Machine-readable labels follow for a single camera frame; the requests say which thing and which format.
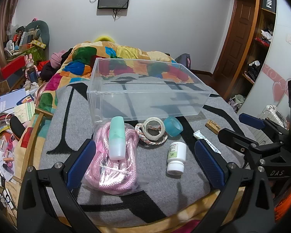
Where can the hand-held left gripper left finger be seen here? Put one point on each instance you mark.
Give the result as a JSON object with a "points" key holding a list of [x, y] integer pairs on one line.
{"points": [[80, 165]]}

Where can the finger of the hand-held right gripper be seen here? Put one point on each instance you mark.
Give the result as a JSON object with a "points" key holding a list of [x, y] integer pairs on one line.
{"points": [[235, 137], [251, 121]]}

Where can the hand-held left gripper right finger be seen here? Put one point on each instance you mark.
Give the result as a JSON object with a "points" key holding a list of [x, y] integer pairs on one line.
{"points": [[208, 161]]}

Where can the white radiator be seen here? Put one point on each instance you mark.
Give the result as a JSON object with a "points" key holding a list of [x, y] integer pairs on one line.
{"points": [[260, 134]]}

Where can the white suitcase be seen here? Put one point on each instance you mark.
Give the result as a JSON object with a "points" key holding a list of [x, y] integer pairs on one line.
{"points": [[272, 116]]}

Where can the green bag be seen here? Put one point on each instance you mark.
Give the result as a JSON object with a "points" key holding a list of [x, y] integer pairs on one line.
{"points": [[236, 102]]}

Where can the small wooden block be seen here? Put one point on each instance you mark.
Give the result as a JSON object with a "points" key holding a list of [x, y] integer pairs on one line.
{"points": [[212, 125]]}

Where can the white ointment tube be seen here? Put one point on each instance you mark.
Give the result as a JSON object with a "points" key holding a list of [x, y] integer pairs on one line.
{"points": [[198, 134]]}

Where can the white pill bottle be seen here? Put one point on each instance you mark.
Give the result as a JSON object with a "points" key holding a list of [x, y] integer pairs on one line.
{"points": [[175, 160]]}

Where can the mint green bottle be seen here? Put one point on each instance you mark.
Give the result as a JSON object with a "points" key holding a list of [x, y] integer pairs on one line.
{"points": [[116, 140]]}

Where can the translucent blue tape roll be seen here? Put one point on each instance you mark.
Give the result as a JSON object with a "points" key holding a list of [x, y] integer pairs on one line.
{"points": [[177, 128]]}

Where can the grey blanket with black pattern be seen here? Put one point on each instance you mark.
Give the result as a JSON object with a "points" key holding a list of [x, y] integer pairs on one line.
{"points": [[160, 194]]}

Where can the white tape roll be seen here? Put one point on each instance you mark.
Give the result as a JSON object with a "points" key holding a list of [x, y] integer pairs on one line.
{"points": [[161, 126]]}

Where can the white wardrobe door with hearts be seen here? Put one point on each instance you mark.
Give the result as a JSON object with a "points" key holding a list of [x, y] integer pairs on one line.
{"points": [[281, 60]]}

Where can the wooden wardrobe shelves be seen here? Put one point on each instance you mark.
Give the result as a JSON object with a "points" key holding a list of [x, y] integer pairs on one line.
{"points": [[259, 53]]}

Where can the pile of papers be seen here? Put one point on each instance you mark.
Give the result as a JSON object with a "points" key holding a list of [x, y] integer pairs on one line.
{"points": [[2, 155]]}

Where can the brown wooden door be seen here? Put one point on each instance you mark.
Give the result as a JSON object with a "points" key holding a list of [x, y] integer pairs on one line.
{"points": [[235, 36]]}

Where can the clear plastic storage box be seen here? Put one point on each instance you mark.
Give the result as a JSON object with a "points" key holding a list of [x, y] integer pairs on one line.
{"points": [[150, 97]]}

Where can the purple backpack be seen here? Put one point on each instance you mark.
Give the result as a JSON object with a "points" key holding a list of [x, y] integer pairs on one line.
{"points": [[184, 60]]}

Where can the blue booklet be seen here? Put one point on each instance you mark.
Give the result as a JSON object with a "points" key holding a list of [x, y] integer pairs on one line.
{"points": [[11, 100]]}

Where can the colourful patchwork blanket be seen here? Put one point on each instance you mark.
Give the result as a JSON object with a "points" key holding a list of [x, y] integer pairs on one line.
{"points": [[75, 65]]}

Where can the pink hat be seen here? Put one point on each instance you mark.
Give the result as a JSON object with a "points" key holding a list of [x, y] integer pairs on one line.
{"points": [[57, 58]]}

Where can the rabbit plush toy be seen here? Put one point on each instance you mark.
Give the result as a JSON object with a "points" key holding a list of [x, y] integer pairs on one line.
{"points": [[30, 65]]}

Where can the red box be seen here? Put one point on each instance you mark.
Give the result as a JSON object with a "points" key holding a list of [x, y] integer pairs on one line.
{"points": [[13, 65]]}

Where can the black box with white print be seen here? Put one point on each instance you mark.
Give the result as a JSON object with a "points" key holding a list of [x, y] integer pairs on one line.
{"points": [[268, 2]]}

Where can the green cardboard box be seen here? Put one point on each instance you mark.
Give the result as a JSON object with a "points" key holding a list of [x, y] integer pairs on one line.
{"points": [[34, 53]]}

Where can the yellow pillow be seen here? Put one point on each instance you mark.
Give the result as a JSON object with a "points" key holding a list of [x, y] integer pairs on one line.
{"points": [[104, 38]]}

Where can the grey green neck pillow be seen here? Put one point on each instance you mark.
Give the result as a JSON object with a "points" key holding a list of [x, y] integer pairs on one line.
{"points": [[44, 32]]}

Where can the striped curtain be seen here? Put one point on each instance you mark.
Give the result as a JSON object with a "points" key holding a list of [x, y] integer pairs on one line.
{"points": [[1, 41]]}

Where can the wooden bed frame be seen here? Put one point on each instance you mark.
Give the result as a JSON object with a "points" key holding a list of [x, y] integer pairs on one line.
{"points": [[32, 138]]}

